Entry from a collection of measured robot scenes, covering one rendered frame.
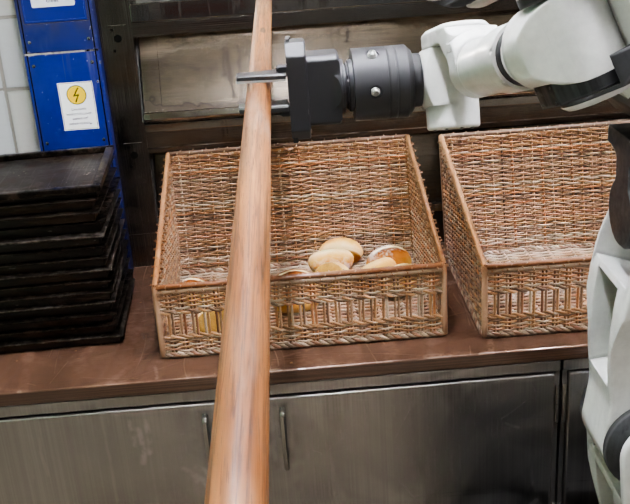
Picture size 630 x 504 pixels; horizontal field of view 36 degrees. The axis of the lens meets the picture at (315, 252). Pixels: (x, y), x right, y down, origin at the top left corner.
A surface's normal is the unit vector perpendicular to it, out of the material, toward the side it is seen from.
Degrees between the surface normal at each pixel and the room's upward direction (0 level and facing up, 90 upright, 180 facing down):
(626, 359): 90
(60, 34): 90
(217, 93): 70
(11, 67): 90
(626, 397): 90
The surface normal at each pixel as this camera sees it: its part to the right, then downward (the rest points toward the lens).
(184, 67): 0.03, 0.04
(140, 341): -0.07, -0.92
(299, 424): 0.06, 0.38
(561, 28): -0.40, 0.34
